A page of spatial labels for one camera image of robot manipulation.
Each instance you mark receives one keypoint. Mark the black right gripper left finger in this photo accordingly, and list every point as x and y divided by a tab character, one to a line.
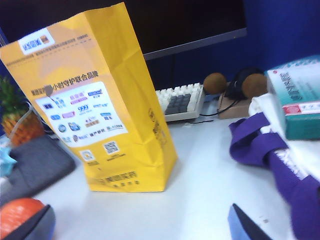
40	227

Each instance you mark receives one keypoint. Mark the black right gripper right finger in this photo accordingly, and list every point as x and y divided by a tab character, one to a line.
243	226

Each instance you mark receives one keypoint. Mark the yellow paper bag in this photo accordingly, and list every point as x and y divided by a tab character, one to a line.
100	75

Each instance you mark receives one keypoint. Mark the orange fruit with white mark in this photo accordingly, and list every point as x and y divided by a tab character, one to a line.
17	217

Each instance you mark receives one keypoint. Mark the grey felt mat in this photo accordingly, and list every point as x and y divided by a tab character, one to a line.
40	165

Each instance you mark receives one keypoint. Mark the blue wet wipes pack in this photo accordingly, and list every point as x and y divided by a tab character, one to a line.
5	160

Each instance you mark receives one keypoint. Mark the pineapple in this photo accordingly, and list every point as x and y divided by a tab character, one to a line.
15	125

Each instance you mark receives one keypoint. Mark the brown cardboard box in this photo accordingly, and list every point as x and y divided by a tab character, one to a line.
235	110

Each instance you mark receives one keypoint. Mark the white grey keyboard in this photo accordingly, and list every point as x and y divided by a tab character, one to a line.
180	105

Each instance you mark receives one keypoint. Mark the teal medicine box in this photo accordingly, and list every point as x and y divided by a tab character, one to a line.
300	100

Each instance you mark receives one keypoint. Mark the brown kiwi fruit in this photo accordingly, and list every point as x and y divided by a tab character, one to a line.
255	86
215	83

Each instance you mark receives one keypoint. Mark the black computer monitor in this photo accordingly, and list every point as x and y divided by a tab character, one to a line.
187	22

